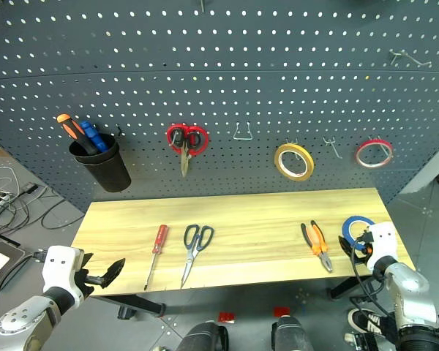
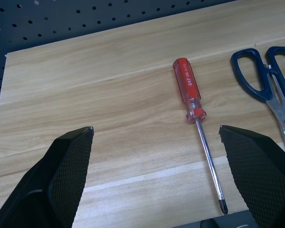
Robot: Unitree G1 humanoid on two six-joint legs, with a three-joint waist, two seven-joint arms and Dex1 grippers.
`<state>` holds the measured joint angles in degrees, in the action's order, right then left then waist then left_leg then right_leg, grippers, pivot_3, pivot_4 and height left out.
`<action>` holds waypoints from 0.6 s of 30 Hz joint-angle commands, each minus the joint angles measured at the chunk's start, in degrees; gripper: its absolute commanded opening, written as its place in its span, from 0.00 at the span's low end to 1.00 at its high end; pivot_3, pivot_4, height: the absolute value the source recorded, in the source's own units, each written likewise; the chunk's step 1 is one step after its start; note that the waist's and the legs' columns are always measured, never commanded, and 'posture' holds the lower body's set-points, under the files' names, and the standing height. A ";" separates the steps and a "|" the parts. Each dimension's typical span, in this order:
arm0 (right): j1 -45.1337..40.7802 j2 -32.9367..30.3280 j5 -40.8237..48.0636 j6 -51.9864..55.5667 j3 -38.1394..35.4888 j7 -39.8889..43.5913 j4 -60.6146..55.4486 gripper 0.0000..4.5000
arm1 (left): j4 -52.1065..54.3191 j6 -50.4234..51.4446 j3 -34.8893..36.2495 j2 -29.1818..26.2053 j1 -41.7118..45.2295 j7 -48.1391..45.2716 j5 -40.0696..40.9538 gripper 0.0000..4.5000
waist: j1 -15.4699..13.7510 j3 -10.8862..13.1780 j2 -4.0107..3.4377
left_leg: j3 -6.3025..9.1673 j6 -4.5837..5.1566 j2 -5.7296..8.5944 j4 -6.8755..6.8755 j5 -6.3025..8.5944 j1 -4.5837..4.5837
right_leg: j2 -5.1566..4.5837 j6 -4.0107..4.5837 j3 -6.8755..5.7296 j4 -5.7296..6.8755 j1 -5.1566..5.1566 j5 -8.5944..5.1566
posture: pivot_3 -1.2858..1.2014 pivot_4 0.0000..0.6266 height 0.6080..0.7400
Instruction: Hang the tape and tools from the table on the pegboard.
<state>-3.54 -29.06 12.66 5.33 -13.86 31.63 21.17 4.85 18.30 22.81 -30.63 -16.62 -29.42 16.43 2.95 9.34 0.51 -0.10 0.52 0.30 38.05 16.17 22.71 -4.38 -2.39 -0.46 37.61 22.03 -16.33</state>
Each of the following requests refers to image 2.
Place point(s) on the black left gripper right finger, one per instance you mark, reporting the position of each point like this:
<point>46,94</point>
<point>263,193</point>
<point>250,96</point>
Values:
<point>256,171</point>

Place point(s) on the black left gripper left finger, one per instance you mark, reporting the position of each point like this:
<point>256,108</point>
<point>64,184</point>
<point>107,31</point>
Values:
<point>50,180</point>

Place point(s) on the dark blue pegboard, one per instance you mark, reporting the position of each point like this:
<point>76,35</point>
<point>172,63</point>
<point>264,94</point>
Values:
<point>52,21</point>

